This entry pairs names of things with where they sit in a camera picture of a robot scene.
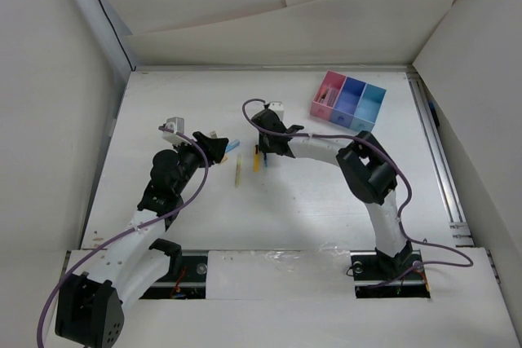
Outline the orange highlighter pen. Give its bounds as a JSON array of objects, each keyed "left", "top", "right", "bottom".
[{"left": 320, "top": 86, "right": 338, "bottom": 107}]

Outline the brown pink pen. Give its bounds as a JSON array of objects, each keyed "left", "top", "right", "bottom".
[{"left": 326, "top": 87, "right": 339, "bottom": 107}]

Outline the aluminium rail right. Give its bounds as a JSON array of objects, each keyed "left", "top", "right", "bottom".
[{"left": 406, "top": 73, "right": 475, "bottom": 248}]

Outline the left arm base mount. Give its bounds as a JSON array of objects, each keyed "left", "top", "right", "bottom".
[{"left": 141, "top": 239, "right": 209, "bottom": 300}]

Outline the dark blue container compartment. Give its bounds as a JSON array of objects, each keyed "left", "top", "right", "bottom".
[{"left": 330, "top": 77, "right": 366, "bottom": 128}]

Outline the pale yellow highlighter pen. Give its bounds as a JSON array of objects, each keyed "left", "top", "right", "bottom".
[{"left": 234, "top": 153, "right": 242, "bottom": 188}]

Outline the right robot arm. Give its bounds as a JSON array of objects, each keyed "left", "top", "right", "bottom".
[{"left": 247, "top": 105, "right": 413, "bottom": 279}]

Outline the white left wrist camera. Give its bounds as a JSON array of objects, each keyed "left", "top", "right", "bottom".
[{"left": 158, "top": 117, "right": 184, "bottom": 146}]

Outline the pink container compartment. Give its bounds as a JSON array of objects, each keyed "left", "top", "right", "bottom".
[{"left": 310, "top": 71, "right": 347, "bottom": 121}]

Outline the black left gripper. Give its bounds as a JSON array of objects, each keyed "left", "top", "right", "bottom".
[{"left": 172, "top": 132, "right": 226, "bottom": 195}]

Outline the light blue container compartment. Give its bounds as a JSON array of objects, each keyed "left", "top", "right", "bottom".
[{"left": 350, "top": 84, "right": 387, "bottom": 131}]

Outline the light blue utility knife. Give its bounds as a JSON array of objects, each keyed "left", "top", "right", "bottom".
[{"left": 225, "top": 139, "right": 240, "bottom": 154}]

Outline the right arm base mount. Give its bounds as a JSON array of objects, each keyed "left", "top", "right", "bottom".
[{"left": 346, "top": 250, "right": 431, "bottom": 299}]

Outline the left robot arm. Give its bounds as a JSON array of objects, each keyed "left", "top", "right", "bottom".
[{"left": 55, "top": 130, "right": 229, "bottom": 347}]

